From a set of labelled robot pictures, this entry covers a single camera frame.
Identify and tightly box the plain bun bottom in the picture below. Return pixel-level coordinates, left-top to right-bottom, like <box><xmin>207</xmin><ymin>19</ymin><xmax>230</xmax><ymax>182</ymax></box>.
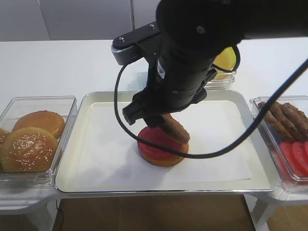
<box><xmin>12</xmin><ymin>110</ymin><xmax>65</xmax><ymax>139</ymax></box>

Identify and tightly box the thin black floor cable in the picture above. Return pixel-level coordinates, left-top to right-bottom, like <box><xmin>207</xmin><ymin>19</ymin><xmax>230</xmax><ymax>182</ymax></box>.
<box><xmin>55</xmin><ymin>199</ymin><xmax>64</xmax><ymax>231</ymax></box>

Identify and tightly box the yellow cheese slice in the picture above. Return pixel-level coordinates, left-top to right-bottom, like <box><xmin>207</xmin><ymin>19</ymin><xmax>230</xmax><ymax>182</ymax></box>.
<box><xmin>214</xmin><ymin>47</ymin><xmax>236</xmax><ymax>80</ymax></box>

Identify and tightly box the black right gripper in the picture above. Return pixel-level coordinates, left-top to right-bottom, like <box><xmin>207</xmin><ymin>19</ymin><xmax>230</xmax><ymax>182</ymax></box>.
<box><xmin>123</xmin><ymin>36</ymin><xmax>221</xmax><ymax>128</ymax></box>

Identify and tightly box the sesame bun top right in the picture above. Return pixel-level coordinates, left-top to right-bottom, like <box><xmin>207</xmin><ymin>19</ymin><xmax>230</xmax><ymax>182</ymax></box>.
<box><xmin>3</xmin><ymin>127</ymin><xmax>58</xmax><ymax>173</ymax></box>

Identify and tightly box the brown meat patty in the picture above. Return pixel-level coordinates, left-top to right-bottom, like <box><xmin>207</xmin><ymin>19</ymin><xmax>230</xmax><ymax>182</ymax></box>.
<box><xmin>270</xmin><ymin>102</ymin><xmax>308</xmax><ymax>141</ymax></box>
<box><xmin>282</xmin><ymin>103</ymin><xmax>308</xmax><ymax>136</ymax></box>
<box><xmin>159</xmin><ymin>114</ymin><xmax>190</xmax><ymax>144</ymax></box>
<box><xmin>264</xmin><ymin>110</ymin><xmax>295</xmax><ymax>143</ymax></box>

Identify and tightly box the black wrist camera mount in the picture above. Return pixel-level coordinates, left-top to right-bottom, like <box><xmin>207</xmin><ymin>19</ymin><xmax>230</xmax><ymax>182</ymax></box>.
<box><xmin>111</xmin><ymin>21</ymin><xmax>161</xmax><ymax>65</ymax></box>

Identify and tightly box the white paper sheet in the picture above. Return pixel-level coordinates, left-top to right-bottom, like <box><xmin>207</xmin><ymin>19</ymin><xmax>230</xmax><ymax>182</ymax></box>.
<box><xmin>73</xmin><ymin>101</ymin><xmax>253</xmax><ymax>186</ymax></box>

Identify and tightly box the silver metal tray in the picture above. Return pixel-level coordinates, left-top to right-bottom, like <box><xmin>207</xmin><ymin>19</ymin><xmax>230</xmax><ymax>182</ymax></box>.
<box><xmin>54</xmin><ymin>90</ymin><xmax>281</xmax><ymax>195</ymax></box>

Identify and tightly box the red tomato slice middle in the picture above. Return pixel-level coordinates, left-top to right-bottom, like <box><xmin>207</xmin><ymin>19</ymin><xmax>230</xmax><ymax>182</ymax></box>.
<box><xmin>292</xmin><ymin>141</ymin><xmax>308</xmax><ymax>177</ymax></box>

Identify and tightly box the clear plastic patty container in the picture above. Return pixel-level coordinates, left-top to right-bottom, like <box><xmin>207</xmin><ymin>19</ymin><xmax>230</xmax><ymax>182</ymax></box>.
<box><xmin>250</xmin><ymin>95</ymin><xmax>308</xmax><ymax>194</ymax></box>

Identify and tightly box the clear plastic bun container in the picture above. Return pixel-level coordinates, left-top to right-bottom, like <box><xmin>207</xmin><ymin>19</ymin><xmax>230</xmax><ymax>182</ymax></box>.
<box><xmin>0</xmin><ymin>96</ymin><xmax>77</xmax><ymax>188</ymax></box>

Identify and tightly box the red tomato slice right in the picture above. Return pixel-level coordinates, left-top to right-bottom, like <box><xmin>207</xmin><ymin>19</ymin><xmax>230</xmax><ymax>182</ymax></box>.
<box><xmin>303</xmin><ymin>141</ymin><xmax>308</xmax><ymax>160</ymax></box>

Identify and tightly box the sesame bun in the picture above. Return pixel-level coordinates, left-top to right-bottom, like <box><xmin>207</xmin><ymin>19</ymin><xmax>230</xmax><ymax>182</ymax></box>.
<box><xmin>0</xmin><ymin>128</ymin><xmax>11</xmax><ymax>173</ymax></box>
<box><xmin>3</xmin><ymin>127</ymin><xmax>58</xmax><ymax>173</ymax></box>

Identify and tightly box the red tomato slice left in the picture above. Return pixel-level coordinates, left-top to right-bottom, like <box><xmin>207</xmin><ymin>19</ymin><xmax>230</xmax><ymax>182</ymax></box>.
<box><xmin>280</xmin><ymin>142</ymin><xmax>304</xmax><ymax>177</ymax></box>

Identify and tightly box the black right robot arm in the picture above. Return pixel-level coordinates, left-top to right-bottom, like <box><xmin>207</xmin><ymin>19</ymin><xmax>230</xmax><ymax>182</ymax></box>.
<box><xmin>114</xmin><ymin>0</ymin><xmax>308</xmax><ymax>126</ymax></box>

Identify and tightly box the bun bottom on tray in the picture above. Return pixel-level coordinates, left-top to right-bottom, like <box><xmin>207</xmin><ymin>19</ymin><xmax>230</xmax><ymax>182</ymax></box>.
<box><xmin>138</xmin><ymin>142</ymin><xmax>184</xmax><ymax>167</ymax></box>

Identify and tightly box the clear plastic cheese container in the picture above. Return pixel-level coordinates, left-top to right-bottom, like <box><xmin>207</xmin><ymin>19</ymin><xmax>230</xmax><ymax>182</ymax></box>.
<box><xmin>205</xmin><ymin>71</ymin><xmax>236</xmax><ymax>90</ymax></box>

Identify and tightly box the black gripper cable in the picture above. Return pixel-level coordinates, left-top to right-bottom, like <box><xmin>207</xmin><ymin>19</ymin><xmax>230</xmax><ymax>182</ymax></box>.
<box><xmin>114</xmin><ymin>44</ymin><xmax>308</xmax><ymax>159</ymax></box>

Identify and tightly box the red tomato slice on bun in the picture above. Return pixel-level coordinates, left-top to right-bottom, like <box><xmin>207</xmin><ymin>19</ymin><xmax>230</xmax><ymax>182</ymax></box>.
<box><xmin>137</xmin><ymin>126</ymin><xmax>188</xmax><ymax>161</ymax></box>

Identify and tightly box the sesame bun top left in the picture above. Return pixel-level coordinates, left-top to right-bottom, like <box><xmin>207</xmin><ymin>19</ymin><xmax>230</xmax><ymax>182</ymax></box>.
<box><xmin>0</xmin><ymin>128</ymin><xmax>11</xmax><ymax>173</ymax></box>

